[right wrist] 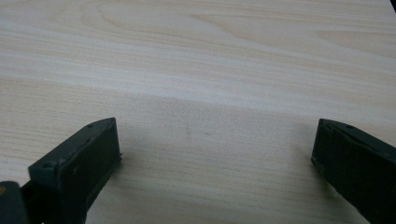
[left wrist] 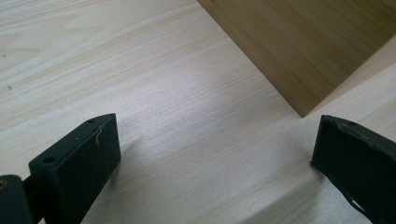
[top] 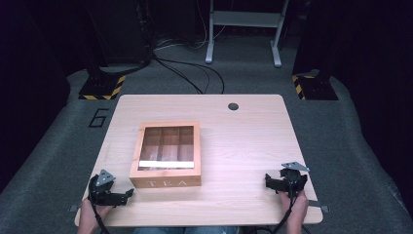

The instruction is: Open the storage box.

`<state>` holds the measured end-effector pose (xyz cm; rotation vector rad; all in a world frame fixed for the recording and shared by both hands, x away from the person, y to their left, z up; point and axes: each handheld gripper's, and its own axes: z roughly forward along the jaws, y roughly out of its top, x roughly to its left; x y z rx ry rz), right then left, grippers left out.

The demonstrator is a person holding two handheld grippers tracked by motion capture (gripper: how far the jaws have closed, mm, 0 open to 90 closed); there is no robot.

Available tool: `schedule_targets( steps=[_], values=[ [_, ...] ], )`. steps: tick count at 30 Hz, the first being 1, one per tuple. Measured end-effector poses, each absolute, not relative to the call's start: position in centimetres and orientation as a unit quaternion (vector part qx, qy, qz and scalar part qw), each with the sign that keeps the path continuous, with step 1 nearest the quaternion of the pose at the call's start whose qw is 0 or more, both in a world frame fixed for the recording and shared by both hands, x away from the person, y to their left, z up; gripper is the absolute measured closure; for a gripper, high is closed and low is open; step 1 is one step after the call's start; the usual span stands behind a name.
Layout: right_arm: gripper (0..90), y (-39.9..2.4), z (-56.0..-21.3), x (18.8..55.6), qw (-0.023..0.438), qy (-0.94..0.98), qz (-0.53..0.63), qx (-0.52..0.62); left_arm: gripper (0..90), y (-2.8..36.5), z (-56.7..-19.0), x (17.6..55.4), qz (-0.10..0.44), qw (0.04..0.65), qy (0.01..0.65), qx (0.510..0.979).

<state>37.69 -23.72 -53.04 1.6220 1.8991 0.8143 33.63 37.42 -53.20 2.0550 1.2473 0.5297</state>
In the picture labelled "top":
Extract person's left hand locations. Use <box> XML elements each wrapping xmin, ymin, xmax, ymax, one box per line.
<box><xmin>79</xmin><ymin>197</ymin><xmax>114</xmax><ymax>224</ymax></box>

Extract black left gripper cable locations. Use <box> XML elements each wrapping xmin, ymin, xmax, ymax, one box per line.
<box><xmin>91</xmin><ymin>202</ymin><xmax>111</xmax><ymax>234</ymax></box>

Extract black floor cables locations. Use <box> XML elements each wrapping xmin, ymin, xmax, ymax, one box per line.
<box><xmin>151</xmin><ymin>56</ymin><xmax>226</xmax><ymax>96</ymax></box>

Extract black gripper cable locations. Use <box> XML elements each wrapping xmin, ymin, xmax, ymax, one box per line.
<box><xmin>272</xmin><ymin>189</ymin><xmax>299</xmax><ymax>234</ymax></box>
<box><xmin>91</xmin><ymin>202</ymin><xmax>111</xmax><ymax>234</ymax></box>

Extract dark equipment cabinet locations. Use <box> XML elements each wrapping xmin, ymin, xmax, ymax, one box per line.
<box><xmin>86</xmin><ymin>0</ymin><xmax>154</xmax><ymax>67</ymax></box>

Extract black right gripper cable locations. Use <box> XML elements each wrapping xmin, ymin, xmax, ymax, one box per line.
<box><xmin>272</xmin><ymin>189</ymin><xmax>299</xmax><ymax>234</ymax></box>

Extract person's right hand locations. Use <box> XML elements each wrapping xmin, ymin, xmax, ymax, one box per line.
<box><xmin>279</xmin><ymin>189</ymin><xmax>309</xmax><ymax>225</ymax></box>

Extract white metal stand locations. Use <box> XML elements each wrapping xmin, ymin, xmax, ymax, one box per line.
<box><xmin>205</xmin><ymin>0</ymin><xmax>290</xmax><ymax>68</ymax></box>

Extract black tape floor marking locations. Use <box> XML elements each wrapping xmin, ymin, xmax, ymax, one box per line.
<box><xmin>88</xmin><ymin>107</ymin><xmax>110</xmax><ymax>129</ymax></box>

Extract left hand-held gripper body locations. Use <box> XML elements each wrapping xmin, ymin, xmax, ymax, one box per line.
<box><xmin>88</xmin><ymin>169</ymin><xmax>129</xmax><ymax>207</ymax></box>

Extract white floor cables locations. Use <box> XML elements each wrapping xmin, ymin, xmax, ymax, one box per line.
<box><xmin>155</xmin><ymin>0</ymin><xmax>229</xmax><ymax>52</ymax></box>

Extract wooden tea box with window lid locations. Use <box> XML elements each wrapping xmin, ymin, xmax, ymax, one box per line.
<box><xmin>129</xmin><ymin>121</ymin><xmax>203</xmax><ymax>189</ymax></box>

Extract black stand base, striped edge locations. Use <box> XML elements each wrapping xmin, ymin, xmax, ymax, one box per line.
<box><xmin>290</xmin><ymin>71</ymin><xmax>339</xmax><ymax>101</ymax></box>
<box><xmin>78</xmin><ymin>74</ymin><xmax>128</xmax><ymax>101</ymax></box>

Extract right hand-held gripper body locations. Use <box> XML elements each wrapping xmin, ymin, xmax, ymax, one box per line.
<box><xmin>278</xmin><ymin>161</ymin><xmax>311</xmax><ymax>198</ymax></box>

